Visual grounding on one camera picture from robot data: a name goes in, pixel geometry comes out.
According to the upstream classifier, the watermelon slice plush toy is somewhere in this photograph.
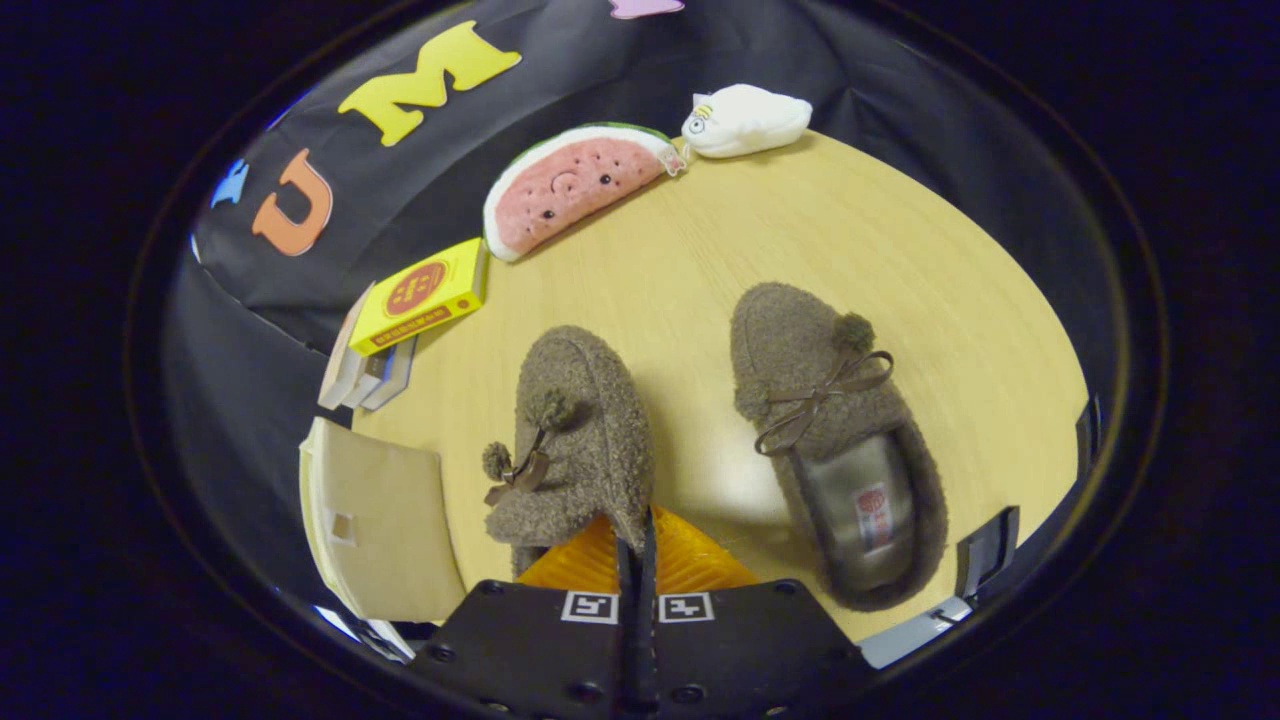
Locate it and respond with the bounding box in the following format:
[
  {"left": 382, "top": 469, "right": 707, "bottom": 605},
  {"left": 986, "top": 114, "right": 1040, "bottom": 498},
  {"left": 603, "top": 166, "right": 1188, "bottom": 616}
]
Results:
[{"left": 483, "top": 122, "right": 686, "bottom": 263}]

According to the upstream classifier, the beige storage box white lid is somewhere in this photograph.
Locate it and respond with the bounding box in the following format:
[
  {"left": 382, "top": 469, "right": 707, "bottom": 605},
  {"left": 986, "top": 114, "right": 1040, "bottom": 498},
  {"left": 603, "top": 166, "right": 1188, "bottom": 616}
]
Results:
[{"left": 298, "top": 417, "right": 468, "bottom": 626}]

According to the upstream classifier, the brown fuzzy slipper shoe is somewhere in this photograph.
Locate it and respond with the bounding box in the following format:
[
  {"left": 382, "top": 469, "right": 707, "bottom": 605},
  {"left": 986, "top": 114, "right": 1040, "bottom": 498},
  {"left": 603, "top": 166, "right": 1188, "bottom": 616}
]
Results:
[
  {"left": 482, "top": 325, "right": 656, "bottom": 579},
  {"left": 730, "top": 282, "right": 949, "bottom": 613}
]

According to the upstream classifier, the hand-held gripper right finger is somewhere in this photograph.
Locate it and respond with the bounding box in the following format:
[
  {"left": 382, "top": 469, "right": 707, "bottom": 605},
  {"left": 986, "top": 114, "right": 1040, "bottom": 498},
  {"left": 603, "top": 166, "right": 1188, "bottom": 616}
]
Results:
[{"left": 640, "top": 505, "right": 871, "bottom": 720}]

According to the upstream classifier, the white plush toy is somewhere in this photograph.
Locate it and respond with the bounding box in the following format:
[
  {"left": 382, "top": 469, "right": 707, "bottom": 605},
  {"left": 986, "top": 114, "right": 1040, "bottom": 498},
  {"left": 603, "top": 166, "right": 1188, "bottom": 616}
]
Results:
[{"left": 682, "top": 84, "right": 813, "bottom": 159}]

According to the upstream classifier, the black table clamp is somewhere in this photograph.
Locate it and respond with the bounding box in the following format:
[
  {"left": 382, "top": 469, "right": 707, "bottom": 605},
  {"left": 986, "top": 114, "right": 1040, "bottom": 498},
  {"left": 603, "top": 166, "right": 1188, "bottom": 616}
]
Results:
[
  {"left": 1074, "top": 395, "right": 1103, "bottom": 483},
  {"left": 955, "top": 505, "right": 1021, "bottom": 601}
]

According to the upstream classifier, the yellow cardboard box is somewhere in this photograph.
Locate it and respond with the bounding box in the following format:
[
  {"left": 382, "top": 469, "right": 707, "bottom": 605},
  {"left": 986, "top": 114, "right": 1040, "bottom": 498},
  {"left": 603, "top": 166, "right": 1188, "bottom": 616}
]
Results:
[{"left": 349, "top": 237, "right": 489, "bottom": 357}]

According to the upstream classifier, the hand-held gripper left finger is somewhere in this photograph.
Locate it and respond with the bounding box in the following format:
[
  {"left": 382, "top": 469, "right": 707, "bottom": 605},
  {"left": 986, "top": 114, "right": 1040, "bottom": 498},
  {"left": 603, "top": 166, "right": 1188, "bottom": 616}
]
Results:
[{"left": 410, "top": 512, "right": 641, "bottom": 720}]

